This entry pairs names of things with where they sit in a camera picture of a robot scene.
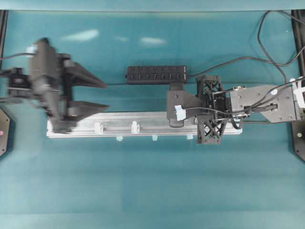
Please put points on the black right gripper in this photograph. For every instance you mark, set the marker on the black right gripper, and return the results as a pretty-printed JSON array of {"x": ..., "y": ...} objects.
[{"x": 233, "y": 107}]

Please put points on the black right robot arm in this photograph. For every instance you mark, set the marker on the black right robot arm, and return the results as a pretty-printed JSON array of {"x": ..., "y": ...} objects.
[{"x": 300, "y": 95}]

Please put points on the black right frame post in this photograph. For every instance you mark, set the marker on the black right frame post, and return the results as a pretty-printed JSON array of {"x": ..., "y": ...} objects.
[{"x": 299, "y": 34}]

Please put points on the aluminium extrusion rail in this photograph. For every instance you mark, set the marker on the aluminium extrusion rail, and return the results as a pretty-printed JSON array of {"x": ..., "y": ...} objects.
[{"x": 125, "y": 124}]

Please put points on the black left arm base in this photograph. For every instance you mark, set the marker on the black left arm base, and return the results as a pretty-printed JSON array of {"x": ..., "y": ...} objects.
[{"x": 7, "y": 133}]

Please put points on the black frame post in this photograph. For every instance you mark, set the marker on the black frame post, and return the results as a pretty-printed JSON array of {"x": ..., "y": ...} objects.
[
  {"x": 3, "y": 27},
  {"x": 299, "y": 34}
]

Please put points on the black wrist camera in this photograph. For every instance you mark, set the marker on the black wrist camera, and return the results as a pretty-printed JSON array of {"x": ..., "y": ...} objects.
[
  {"x": 181, "y": 105},
  {"x": 44, "y": 74}
]

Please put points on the black multiport USB hub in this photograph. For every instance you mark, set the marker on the black multiport USB hub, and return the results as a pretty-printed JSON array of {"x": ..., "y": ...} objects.
[{"x": 156, "y": 74}]

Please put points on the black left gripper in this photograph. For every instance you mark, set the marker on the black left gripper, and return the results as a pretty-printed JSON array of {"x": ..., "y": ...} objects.
[{"x": 76, "y": 75}]

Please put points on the black left frame post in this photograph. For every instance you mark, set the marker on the black left frame post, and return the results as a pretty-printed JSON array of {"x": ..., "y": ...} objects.
[{"x": 3, "y": 27}]

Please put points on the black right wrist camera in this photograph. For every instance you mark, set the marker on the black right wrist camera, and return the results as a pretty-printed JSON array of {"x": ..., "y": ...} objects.
[{"x": 181, "y": 105}]

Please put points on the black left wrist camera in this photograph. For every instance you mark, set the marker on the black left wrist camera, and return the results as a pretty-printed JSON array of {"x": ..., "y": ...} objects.
[{"x": 44, "y": 74}]

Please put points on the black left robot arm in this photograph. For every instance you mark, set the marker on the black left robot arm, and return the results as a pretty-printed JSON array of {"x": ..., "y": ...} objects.
[{"x": 19, "y": 88}]

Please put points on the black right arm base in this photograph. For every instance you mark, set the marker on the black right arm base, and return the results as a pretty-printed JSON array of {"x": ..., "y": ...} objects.
[{"x": 298, "y": 134}]

